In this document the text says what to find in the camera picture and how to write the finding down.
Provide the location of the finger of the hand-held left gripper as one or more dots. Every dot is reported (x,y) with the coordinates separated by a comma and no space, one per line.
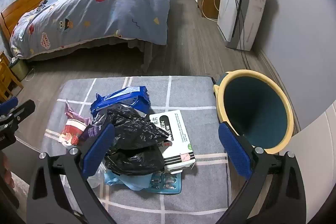
(8,106)
(23,111)

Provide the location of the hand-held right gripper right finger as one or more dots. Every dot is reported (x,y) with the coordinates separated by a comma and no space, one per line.
(235,150)

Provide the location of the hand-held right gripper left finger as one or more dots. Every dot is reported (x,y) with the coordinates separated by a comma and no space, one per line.
(98,150)

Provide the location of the purple packet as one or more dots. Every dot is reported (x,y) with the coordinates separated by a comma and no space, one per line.
(92,132)

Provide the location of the clear plastic bag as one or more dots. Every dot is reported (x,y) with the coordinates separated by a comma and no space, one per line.
(98,176)

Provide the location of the blue glove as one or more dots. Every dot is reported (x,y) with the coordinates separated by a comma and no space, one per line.
(113,178)

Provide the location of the red and white wrapper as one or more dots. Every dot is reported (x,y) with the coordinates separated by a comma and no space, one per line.
(72,132)

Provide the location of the black plastic bag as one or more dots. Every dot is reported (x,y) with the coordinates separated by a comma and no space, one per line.
(136,134)

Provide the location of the pink foil wrapper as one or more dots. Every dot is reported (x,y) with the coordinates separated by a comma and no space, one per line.
(73,112)

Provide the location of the yellow rimmed teal bin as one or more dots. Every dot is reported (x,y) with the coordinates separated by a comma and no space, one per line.
(252,106)

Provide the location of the blue snack bag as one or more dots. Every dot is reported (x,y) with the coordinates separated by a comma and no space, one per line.
(123,99)

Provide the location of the white medicine box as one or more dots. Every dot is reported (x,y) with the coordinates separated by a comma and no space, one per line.
(178,134)

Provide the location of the person's left hand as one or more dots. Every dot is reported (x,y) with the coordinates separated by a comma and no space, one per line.
(5,171)

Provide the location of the wooden chair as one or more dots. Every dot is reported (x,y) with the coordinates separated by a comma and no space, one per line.
(6,77)

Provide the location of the green bin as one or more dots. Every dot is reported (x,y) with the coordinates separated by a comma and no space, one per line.
(19,69)

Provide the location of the light blue plastic wrapper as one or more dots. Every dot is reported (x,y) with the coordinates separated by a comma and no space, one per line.
(136,183)

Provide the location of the blue blister pack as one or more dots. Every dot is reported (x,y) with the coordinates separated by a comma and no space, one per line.
(168,183)

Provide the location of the grey plaid blanket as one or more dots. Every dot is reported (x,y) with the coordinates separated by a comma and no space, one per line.
(178,92)

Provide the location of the wooden bed headboard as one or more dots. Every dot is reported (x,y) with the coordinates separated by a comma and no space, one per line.
(23,6)

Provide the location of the printed blue duvet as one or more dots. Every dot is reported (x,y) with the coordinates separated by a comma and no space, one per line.
(105,8)

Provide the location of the white air purifier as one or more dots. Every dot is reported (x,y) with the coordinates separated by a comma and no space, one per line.
(249,16)

